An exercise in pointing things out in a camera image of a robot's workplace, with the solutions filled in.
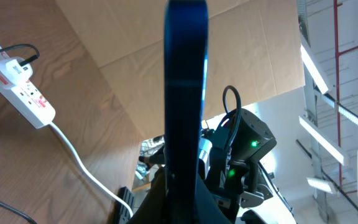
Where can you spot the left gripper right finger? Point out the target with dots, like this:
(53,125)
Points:
(206,206)

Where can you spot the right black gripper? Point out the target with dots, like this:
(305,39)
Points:
(235,185)

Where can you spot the white power strip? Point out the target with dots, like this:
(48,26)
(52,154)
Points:
(26,98)

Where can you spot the brown cardboard sheet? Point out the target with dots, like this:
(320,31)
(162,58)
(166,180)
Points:
(252,45)

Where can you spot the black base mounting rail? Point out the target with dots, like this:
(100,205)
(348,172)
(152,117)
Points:
(121,213)

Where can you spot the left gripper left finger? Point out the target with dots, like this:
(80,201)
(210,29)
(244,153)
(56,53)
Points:
(152,209)

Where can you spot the white USB charger plug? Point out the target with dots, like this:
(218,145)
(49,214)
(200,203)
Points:
(12,73)

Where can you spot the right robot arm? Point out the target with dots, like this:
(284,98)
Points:
(244,137)

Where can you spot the blue Samsung Galaxy smartphone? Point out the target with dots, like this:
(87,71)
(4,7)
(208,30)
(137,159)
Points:
(185,55)

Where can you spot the ceiling light fixtures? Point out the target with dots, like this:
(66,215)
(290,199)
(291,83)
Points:
(335,124)

